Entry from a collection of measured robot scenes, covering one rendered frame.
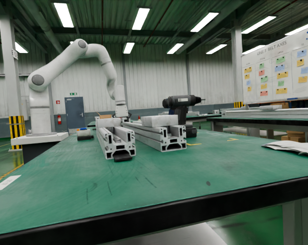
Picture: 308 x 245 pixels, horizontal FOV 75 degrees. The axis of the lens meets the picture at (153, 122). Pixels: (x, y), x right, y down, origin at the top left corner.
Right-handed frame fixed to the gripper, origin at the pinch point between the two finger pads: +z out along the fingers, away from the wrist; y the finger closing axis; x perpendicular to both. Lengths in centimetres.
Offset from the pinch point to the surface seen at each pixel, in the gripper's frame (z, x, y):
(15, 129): -21, -552, 288
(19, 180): 12, 113, 36
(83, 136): 6.1, 38.8, 27.8
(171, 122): 3, 94, -10
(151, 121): 1, 94, -3
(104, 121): -1, 71, 15
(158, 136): 7, 99, -3
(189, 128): 7, 75, -26
